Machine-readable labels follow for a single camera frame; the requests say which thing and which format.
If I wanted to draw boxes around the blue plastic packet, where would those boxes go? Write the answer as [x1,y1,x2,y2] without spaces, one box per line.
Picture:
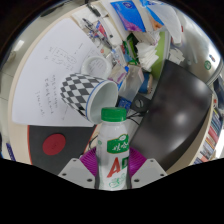
[109,0,147,33]

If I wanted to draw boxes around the white round container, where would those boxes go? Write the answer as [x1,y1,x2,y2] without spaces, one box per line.
[80,54,113,80]

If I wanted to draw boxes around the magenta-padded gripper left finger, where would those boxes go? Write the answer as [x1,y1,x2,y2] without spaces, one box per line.
[58,147,99,190]

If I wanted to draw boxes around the white green-capped drink bottle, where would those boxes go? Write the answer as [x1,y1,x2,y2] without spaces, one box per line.
[95,106,131,192]

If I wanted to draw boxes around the black red-edged desk mat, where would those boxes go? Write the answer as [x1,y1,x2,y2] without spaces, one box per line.
[28,124,101,176]

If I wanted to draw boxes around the clear plastic container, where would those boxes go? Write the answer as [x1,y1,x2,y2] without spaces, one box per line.
[118,64,145,101]

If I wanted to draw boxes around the stack of white napkins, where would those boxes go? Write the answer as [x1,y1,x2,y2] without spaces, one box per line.
[135,41,160,72]

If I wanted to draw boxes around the flat round red coaster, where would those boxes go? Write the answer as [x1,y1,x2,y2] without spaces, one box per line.
[42,133,67,157]

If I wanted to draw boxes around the black computer monitor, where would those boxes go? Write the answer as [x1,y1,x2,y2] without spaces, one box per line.
[128,59,214,172]

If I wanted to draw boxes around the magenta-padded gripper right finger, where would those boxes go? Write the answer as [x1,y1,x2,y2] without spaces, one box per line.
[127,146,168,190]

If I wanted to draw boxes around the blue round container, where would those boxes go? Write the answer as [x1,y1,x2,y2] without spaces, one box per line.
[143,73,155,95]

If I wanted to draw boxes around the black-white checkered mug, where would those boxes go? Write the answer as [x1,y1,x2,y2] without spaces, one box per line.
[59,73,119,124]

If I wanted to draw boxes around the large handwritten white paper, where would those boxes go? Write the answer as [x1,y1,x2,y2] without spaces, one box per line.
[11,17,116,128]

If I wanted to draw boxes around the small blue box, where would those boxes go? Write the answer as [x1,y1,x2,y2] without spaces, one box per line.
[116,96,133,110]

